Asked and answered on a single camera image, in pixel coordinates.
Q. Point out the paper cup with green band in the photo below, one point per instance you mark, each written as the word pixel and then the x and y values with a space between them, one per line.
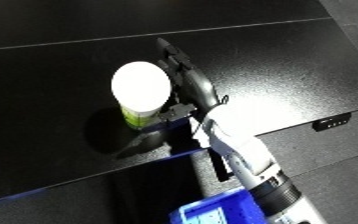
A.
pixel 140 86

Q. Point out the pale right robot arm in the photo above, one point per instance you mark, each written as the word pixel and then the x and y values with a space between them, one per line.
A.
pixel 246 156

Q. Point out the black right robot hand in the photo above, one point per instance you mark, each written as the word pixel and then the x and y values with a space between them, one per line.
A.
pixel 196 83

